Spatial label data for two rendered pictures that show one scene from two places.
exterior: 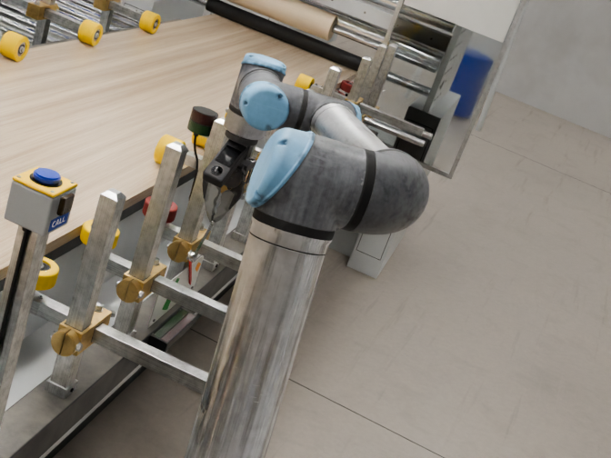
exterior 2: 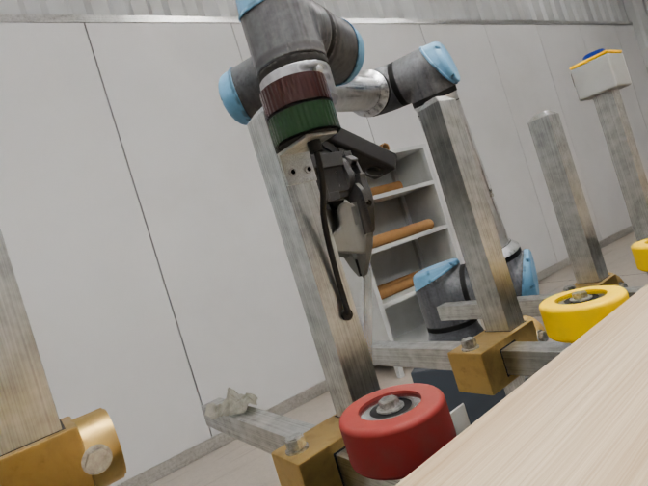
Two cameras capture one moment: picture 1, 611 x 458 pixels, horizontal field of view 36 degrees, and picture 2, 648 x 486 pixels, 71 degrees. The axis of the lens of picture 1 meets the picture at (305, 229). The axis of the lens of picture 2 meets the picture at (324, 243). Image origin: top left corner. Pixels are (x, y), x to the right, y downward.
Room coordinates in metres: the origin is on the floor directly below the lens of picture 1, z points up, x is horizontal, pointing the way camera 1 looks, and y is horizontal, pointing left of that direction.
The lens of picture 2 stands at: (2.30, 0.57, 1.03)
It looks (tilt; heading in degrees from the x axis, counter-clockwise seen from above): 0 degrees down; 225
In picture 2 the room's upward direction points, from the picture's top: 17 degrees counter-clockwise
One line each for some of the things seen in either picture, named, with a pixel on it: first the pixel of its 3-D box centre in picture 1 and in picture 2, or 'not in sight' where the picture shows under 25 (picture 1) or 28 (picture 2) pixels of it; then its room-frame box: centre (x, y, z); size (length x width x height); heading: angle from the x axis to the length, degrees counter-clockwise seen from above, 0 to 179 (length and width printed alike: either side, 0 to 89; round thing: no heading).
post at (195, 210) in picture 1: (195, 214); (340, 346); (2.00, 0.25, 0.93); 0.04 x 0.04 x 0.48; 80
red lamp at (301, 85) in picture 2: (204, 115); (296, 99); (2.00, 0.30, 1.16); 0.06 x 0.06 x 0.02
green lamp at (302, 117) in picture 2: (201, 125); (304, 126); (2.00, 0.30, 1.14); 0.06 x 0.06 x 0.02
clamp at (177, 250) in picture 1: (187, 243); (353, 446); (2.02, 0.25, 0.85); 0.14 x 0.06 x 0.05; 170
